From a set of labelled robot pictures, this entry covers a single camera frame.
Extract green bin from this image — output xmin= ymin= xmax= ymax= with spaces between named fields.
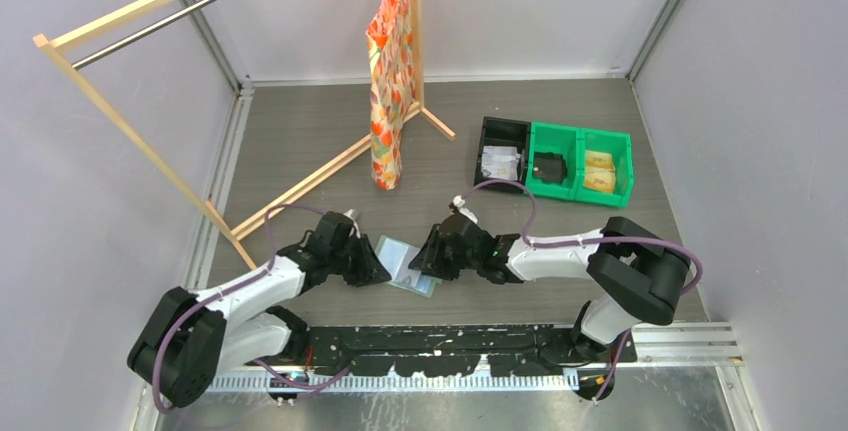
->
xmin=525 ymin=122 xmax=582 ymax=201
xmin=575 ymin=128 xmax=635 ymax=208

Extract orange floral hanging cloth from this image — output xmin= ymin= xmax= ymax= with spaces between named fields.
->
xmin=365 ymin=0 xmax=414 ymax=190

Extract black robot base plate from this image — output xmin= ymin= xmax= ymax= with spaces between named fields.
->
xmin=243 ymin=323 xmax=639 ymax=380

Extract white cards in bin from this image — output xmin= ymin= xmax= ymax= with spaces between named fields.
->
xmin=480 ymin=146 xmax=521 ymax=181

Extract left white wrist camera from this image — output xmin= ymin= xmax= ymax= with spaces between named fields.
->
xmin=345 ymin=209 xmax=361 ymax=237

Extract wooden clothes rack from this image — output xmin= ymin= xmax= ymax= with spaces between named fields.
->
xmin=33 ymin=0 xmax=457 ymax=270

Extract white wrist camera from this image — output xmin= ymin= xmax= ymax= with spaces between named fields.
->
xmin=449 ymin=195 xmax=479 ymax=224
xmin=345 ymin=209 xmax=361 ymax=237

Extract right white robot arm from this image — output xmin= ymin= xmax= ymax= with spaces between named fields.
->
xmin=410 ymin=213 xmax=695 ymax=362

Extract black cards in bin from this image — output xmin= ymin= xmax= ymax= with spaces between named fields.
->
xmin=532 ymin=152 xmax=568 ymax=185

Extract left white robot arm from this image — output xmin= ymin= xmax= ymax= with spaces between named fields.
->
xmin=127 ymin=211 xmax=392 ymax=413

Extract green bin middle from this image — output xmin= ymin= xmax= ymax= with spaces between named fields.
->
xmin=525 ymin=122 xmax=582 ymax=201

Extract black storage bin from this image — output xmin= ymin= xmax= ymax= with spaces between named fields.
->
xmin=474 ymin=116 xmax=531 ymax=185

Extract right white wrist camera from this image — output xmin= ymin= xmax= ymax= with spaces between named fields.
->
xmin=449 ymin=195 xmax=479 ymax=224

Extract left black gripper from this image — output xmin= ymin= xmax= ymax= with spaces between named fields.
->
xmin=328 ymin=233 xmax=390 ymax=287

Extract green bin right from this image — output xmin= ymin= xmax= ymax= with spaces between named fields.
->
xmin=575 ymin=128 xmax=635 ymax=208

